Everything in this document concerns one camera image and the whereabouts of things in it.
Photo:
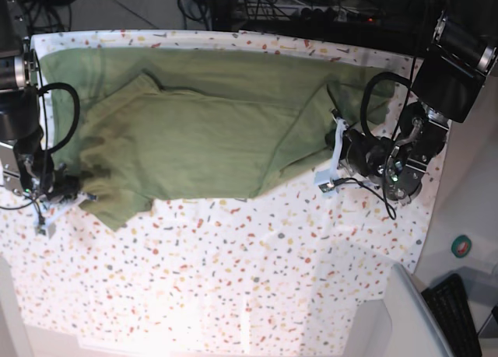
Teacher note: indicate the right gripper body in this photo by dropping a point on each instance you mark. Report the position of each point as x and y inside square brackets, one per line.
[64, 195]

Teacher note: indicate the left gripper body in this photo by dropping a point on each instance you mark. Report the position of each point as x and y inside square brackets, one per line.
[355, 160]

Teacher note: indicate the green t-shirt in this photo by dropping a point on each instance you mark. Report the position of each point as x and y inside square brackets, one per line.
[189, 124]

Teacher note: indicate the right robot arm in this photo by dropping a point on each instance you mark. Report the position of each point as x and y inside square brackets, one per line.
[28, 169]

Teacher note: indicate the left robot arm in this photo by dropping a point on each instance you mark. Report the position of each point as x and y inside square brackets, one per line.
[446, 87]

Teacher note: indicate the terrazzo patterned tablecloth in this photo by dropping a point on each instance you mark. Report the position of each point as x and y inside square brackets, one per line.
[279, 274]

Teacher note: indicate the green tape roll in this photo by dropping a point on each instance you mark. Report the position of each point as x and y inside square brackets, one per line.
[461, 246]

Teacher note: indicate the black keyboard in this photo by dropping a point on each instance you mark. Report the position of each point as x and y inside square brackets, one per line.
[448, 303]

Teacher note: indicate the grey plastic bin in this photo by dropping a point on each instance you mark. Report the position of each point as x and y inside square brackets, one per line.
[414, 330]

